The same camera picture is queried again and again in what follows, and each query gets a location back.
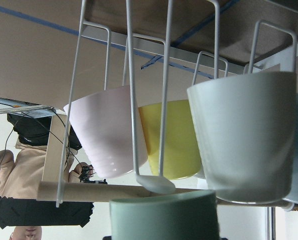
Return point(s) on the green cup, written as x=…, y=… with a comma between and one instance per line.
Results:
x=182, y=216

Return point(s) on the pink cup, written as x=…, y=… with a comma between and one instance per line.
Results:
x=102, y=123

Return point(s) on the yellow cup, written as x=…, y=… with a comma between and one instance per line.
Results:
x=181, y=152

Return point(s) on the white cup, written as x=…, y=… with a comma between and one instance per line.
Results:
x=245, y=130

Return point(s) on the seated person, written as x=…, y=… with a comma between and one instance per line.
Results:
x=20, y=177

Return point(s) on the white wire cup rack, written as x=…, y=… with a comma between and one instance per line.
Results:
x=53, y=188

